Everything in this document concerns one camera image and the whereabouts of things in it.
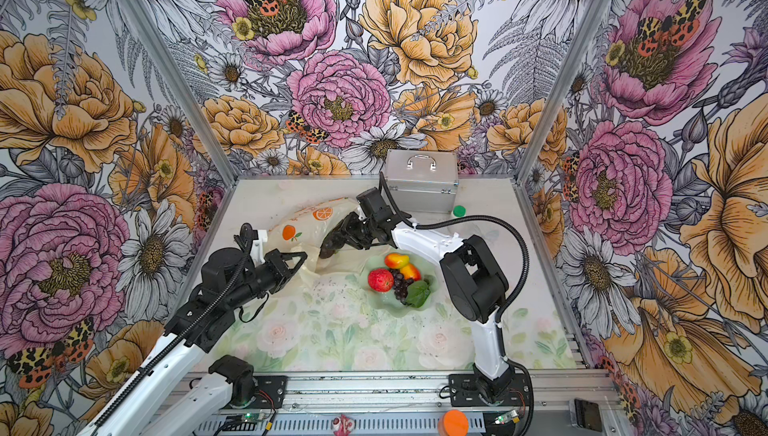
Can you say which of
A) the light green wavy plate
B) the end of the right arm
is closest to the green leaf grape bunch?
the light green wavy plate

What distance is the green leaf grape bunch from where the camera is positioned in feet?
2.79

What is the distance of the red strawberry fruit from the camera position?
2.85ft
